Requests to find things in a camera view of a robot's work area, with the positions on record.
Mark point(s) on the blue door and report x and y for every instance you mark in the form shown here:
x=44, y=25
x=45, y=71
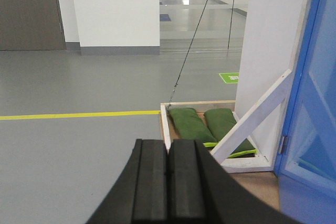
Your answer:
x=306, y=169

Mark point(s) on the green sandbag left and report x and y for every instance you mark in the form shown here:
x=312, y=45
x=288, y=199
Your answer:
x=190, y=126

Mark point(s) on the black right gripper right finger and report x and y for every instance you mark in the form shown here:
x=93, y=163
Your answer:
x=201, y=191

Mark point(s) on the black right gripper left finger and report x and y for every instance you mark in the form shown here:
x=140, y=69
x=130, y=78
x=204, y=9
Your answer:
x=139, y=195

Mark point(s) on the green floor sign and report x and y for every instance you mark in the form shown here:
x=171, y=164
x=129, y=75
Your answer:
x=229, y=77

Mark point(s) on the yellow floor tape line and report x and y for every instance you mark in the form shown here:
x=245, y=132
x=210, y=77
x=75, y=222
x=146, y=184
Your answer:
x=78, y=115

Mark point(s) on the white wooden brace frame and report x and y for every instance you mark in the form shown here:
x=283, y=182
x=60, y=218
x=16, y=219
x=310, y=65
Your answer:
x=273, y=97

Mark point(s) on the white wall panel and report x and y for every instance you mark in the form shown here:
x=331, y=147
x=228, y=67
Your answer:
x=271, y=40

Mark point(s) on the wooden platform base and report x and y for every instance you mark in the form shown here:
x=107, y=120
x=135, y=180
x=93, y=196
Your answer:
x=264, y=184

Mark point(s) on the green sandbag right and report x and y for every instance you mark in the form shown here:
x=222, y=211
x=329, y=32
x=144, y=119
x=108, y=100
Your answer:
x=220, y=122

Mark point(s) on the green sandbag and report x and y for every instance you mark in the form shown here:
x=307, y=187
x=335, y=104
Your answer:
x=220, y=122
x=190, y=126

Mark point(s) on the white wooden border rail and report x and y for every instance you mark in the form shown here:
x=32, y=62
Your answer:
x=167, y=126

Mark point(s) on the silver door hinge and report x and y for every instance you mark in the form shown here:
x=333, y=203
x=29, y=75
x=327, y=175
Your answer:
x=283, y=144

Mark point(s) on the grey dark door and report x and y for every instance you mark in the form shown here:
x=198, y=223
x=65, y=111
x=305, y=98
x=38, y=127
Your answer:
x=31, y=25

